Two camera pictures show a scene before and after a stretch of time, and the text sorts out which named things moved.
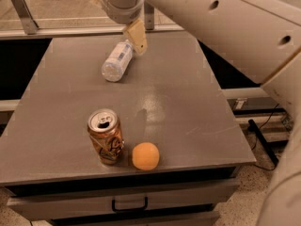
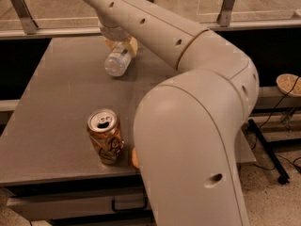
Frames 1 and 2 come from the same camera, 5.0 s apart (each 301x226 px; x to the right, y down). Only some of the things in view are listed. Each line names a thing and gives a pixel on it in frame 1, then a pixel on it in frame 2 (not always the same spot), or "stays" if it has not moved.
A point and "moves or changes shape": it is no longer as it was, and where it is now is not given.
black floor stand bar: [253, 127] stays
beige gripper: [124, 13] → [113, 34]
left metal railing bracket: [23, 10] stays
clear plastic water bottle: [117, 61] moves or changes shape
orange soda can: [105, 129] stays
